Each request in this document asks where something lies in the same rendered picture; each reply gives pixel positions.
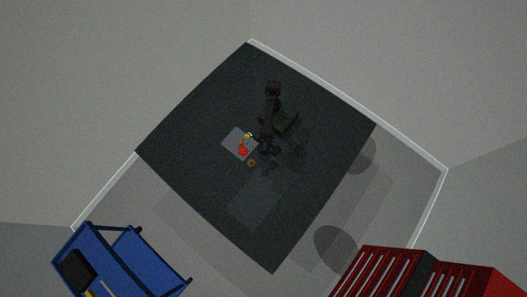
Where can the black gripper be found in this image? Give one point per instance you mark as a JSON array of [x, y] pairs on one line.
[[275, 149]]

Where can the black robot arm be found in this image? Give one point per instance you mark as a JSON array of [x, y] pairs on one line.
[[273, 107]]

